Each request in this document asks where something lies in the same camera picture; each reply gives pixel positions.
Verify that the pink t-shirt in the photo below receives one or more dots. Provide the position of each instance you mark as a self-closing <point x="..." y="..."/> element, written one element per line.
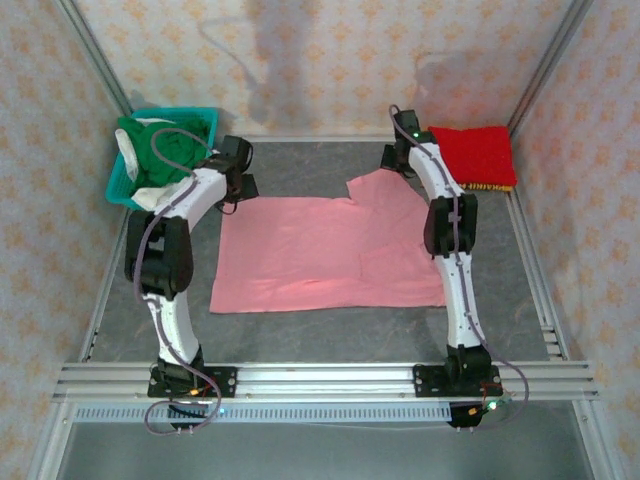
<point x="300" y="250"/>

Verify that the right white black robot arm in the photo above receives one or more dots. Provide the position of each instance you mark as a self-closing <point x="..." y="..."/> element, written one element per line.
<point x="462" y="320"/>

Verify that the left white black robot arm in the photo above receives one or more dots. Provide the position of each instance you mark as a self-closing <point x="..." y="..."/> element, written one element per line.
<point x="172" y="320"/>

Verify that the red folded t-shirt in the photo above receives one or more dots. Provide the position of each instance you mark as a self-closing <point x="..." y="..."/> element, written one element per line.
<point x="480" y="150"/>

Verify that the green t-shirt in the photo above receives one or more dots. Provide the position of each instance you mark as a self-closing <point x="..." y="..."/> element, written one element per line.
<point x="145" y="150"/>

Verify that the teal plastic basket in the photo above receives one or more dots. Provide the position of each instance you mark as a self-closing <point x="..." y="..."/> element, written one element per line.
<point x="117" y="187"/>

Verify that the grey metal lower panel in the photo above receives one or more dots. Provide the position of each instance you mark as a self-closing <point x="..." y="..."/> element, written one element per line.
<point x="325" y="452"/>

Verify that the aluminium table end rail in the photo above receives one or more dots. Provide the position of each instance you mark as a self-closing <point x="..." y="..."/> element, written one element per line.
<point x="310" y="138"/>

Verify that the aluminium upright frame post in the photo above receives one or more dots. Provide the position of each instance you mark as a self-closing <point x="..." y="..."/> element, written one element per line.
<point x="547" y="65"/>
<point x="97" y="65"/>

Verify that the aluminium table side rail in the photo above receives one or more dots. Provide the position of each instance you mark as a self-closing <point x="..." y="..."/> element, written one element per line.
<point x="105" y="300"/>
<point x="532" y="280"/>

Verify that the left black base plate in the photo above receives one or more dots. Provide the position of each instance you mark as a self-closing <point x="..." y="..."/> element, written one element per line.
<point x="225" y="382"/>

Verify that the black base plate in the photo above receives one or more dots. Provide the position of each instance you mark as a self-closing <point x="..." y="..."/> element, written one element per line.
<point x="427" y="382"/>
<point x="225" y="382"/>

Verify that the long aluminium base rail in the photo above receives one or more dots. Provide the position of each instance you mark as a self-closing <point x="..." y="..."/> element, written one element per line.
<point x="325" y="380"/>

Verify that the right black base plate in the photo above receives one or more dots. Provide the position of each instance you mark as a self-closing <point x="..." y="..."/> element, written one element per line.
<point x="427" y="382"/>

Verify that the aluminium lower frame leg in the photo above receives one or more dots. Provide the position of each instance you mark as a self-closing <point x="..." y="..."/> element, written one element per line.
<point x="597" y="440"/>
<point x="50" y="445"/>

